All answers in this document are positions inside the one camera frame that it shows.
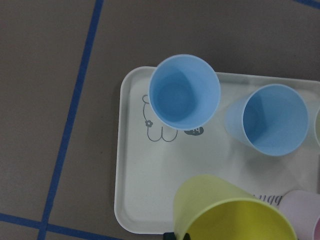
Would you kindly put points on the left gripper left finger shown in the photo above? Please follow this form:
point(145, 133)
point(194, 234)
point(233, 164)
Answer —
point(169, 236)

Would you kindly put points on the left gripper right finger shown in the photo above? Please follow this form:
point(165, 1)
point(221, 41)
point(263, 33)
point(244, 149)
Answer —
point(186, 237)

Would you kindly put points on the yellow plastic cup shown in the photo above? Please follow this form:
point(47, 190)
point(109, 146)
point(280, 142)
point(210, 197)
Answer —
point(210, 208)

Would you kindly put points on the pink plastic cup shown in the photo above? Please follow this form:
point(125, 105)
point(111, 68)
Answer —
point(302, 209)

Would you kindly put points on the light blue cup near corner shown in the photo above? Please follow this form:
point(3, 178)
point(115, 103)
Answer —
point(184, 92)

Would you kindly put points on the light blue cup middle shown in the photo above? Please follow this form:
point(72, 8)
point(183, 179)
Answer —
point(273, 120)

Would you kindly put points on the white plastic serving tray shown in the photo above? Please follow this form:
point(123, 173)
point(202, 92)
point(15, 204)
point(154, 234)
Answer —
point(153, 160)

